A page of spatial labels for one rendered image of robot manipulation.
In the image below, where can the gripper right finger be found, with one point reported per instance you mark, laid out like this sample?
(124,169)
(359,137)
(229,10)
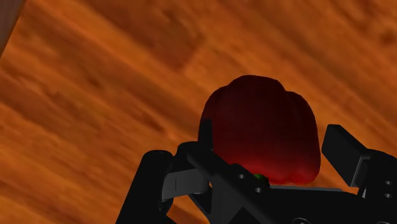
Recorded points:
(350,155)

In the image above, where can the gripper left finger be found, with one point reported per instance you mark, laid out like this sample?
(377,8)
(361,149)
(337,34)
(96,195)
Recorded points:
(186,167)

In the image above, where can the red bell pepper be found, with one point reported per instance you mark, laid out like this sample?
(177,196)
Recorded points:
(263,130)

